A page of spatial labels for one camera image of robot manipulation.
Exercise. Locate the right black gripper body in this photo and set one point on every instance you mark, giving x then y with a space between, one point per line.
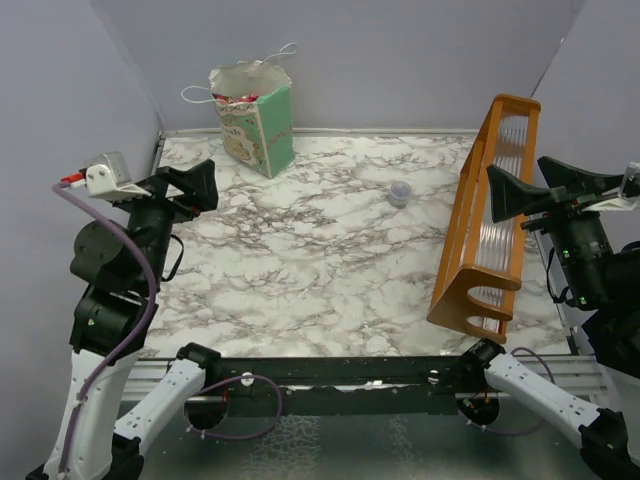
577 237

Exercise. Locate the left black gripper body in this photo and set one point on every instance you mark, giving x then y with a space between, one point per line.
154 217

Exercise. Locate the red snack packet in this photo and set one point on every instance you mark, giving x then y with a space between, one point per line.
223 100

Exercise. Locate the green paper gift bag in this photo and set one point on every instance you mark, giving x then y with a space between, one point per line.
258 134

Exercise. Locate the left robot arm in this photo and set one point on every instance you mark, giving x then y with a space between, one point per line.
123 267

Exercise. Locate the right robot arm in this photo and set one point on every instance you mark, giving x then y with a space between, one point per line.
593 400

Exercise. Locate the orange wooden rack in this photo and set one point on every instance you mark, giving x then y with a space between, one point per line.
481 263

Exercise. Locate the small clear plastic cup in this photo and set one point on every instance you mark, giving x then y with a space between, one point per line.
399 194

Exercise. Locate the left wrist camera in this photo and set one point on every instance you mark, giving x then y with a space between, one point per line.
106 177

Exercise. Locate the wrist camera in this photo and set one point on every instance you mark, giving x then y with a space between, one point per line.
627 198
106 177

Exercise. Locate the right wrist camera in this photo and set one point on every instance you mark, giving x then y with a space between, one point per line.
627 198

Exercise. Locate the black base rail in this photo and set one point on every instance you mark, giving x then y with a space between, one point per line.
336 386

